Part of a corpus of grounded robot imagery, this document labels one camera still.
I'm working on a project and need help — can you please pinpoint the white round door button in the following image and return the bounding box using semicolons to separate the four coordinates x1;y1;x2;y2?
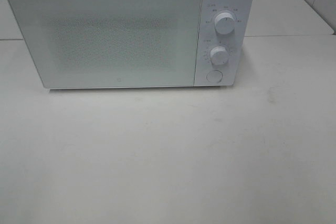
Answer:
206;70;223;83

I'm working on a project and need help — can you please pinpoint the white microwave knob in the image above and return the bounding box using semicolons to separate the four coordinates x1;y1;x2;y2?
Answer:
214;13;236;35
210;46;229;66

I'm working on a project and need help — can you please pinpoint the white microwave door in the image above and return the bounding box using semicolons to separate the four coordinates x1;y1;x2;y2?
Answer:
8;0;201;89

